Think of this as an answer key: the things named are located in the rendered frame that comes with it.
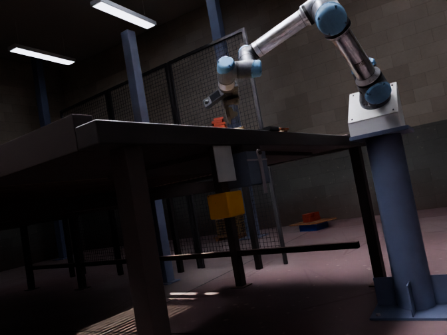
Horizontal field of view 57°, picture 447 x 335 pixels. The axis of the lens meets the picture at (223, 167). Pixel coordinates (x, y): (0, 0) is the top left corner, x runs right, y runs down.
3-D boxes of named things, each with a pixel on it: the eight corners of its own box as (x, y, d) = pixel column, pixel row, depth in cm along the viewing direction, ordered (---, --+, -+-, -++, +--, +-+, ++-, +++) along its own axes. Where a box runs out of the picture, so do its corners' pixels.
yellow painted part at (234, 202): (245, 213, 135) (233, 143, 137) (230, 217, 128) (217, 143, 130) (226, 216, 140) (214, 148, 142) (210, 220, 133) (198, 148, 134)
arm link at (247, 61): (259, 52, 184) (235, 54, 184) (262, 64, 175) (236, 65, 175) (259, 69, 189) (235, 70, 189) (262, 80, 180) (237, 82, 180)
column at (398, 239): (461, 294, 207) (426, 126, 214) (461, 320, 174) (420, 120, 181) (382, 296, 226) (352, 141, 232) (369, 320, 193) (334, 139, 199)
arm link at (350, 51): (386, 81, 195) (330, -13, 167) (398, 97, 183) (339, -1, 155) (364, 96, 199) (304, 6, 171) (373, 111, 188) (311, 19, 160)
